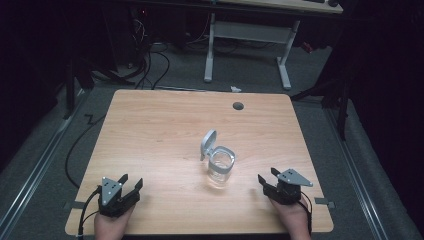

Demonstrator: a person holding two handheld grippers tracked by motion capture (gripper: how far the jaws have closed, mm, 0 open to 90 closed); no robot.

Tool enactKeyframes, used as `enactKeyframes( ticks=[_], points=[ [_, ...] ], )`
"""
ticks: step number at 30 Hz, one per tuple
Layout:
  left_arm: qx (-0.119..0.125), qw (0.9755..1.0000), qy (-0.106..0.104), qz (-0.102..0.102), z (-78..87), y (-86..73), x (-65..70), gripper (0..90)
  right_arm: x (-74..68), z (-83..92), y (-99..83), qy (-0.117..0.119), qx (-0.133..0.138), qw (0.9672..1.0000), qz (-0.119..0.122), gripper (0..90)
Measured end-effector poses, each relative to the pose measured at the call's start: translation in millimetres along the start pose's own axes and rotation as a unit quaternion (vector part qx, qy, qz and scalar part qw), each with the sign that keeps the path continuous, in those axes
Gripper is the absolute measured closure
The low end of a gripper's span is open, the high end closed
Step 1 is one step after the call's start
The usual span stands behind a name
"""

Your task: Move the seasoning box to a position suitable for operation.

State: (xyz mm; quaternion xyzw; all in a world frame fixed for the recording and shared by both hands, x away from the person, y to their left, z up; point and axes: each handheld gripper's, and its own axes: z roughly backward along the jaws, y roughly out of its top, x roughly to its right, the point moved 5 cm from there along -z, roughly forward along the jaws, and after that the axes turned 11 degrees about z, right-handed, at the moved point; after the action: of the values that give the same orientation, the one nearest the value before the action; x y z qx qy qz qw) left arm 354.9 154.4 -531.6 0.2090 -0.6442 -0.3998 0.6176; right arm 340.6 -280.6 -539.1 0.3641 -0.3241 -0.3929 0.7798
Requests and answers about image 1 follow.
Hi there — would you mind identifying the clear jar with grey lid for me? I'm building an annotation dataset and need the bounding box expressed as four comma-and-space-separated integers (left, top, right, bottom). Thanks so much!
199, 128, 237, 191

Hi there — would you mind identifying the long black floor cable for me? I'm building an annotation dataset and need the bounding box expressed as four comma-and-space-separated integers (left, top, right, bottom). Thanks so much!
64, 113, 108, 190

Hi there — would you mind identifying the black metal stand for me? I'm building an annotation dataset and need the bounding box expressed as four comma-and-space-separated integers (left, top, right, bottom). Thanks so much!
62, 49, 136, 120
289, 63, 355, 142

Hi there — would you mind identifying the person's left hand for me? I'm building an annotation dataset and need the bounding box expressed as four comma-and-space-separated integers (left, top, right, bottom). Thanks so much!
93, 204, 137, 240

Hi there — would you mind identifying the metal floor rail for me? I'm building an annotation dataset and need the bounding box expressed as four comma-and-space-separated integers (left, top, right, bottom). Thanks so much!
324, 105, 392, 240
0, 94, 88, 236

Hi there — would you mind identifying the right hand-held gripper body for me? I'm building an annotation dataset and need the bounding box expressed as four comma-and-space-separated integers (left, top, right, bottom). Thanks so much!
262, 168, 314, 205

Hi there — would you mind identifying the grey tape strip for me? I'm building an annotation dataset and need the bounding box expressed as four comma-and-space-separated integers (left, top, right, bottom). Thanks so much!
314, 196, 336, 210
64, 200, 87, 211

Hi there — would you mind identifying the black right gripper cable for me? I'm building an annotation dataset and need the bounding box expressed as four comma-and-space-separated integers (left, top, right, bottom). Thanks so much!
298, 190, 315, 235

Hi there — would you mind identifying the white metal frame desk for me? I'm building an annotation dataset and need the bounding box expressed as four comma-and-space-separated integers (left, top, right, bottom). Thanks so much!
202, 0, 344, 91

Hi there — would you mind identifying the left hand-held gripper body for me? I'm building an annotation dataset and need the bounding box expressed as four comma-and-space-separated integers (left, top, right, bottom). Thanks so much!
97, 176, 141, 219

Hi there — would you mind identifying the person's right hand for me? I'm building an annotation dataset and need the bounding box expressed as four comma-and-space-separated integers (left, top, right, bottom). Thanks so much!
269, 195, 313, 240

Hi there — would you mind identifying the bundle of black cables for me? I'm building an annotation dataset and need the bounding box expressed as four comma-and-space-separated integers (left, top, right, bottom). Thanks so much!
128, 13, 172, 91

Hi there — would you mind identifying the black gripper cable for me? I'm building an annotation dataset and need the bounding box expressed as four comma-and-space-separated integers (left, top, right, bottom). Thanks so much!
298, 190, 315, 235
77, 185, 102, 240

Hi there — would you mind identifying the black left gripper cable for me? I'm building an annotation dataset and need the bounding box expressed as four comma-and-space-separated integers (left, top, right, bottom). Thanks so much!
77, 185, 102, 240

